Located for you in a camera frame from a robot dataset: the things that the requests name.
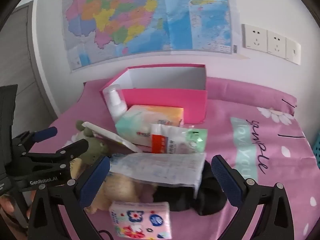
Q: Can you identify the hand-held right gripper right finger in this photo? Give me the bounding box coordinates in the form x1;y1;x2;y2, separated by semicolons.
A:
211;154;298;240

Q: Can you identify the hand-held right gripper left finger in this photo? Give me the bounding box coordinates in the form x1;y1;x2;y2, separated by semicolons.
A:
27;156;112;240

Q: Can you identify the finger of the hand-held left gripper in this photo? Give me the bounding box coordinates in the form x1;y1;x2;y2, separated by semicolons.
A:
12;127;58;153
14;139;90;173

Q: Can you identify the green frog plush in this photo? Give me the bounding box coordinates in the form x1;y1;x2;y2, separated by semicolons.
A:
75;120;111;167

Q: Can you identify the beige teddy bear plush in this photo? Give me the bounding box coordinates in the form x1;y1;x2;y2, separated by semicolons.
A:
70;158;158;214

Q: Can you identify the black cloth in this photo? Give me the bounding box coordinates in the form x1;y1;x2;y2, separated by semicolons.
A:
153;161;228;216

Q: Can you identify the pink floral tissue pack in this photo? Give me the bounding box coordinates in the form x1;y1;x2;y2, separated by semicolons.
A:
109;201;173;240

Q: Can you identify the clear plastic packet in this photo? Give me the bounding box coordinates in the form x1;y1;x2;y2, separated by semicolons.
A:
109;152;207;198

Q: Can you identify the pink cardboard box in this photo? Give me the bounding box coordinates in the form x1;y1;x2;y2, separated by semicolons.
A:
99;64;208;124

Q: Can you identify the person's left hand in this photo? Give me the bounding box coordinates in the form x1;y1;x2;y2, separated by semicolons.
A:
0;191;36;236

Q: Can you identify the white flat packet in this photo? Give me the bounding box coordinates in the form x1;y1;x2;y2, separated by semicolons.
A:
81;121;143;154

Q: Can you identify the pink floral bed sheet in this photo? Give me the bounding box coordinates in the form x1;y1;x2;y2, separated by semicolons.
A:
48;77;318;240

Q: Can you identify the green white packet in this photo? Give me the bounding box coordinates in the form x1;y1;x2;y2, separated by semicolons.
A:
185;127;208;153

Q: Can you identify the white lotion bottle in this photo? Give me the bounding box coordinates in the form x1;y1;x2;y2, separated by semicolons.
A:
103;85;128;124

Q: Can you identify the clear packet with red label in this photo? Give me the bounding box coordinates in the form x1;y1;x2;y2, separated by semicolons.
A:
150;123;192;154

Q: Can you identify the large green orange tissue pack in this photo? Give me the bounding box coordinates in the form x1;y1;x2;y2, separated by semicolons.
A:
115;104;185;147

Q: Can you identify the grey door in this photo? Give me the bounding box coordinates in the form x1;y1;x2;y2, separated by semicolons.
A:
0;1;60;128

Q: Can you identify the pink floral pillow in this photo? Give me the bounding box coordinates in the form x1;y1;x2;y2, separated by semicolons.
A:
207;77;298;117

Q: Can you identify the blue plastic basket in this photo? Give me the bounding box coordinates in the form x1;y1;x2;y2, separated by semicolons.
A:
311;132;320;167

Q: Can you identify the black cable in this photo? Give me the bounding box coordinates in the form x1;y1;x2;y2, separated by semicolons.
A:
98;229;118;240

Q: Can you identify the white wall socket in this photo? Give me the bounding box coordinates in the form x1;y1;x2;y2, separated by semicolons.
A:
241;23;268;53
266;29;287;56

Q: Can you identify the white wall switch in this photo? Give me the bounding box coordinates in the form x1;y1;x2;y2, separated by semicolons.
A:
285;38;302;65

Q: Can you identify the colourful wall map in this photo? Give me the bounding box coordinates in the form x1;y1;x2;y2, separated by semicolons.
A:
62;0;241;73

